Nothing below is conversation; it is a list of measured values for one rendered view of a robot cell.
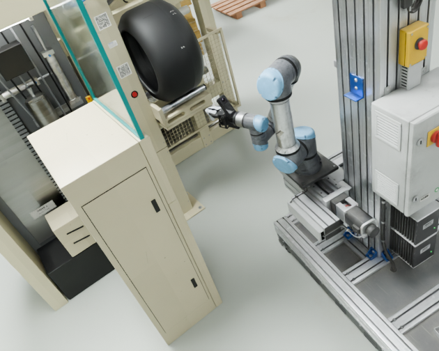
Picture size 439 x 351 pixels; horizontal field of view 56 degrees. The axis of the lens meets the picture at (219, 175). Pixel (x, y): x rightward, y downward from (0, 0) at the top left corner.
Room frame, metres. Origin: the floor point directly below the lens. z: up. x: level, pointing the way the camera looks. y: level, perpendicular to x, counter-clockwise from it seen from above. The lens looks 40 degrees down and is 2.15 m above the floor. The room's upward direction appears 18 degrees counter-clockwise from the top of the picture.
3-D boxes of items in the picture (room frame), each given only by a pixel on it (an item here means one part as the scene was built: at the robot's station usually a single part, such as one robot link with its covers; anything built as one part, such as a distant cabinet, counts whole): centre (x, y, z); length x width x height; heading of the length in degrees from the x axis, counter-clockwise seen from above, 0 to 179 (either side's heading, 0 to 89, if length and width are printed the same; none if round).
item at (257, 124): (1.62, -0.24, 1.05); 0.11 x 0.08 x 0.09; 40
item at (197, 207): (2.35, 0.35, 0.01); 0.27 x 0.27 x 0.02; 24
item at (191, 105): (2.35, 0.07, 0.84); 0.36 x 0.09 x 0.06; 114
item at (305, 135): (1.58, -0.44, 0.88); 0.13 x 0.12 x 0.14; 130
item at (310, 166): (1.58, -0.45, 0.77); 0.15 x 0.15 x 0.10
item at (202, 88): (2.35, 0.07, 0.90); 0.35 x 0.05 x 0.05; 114
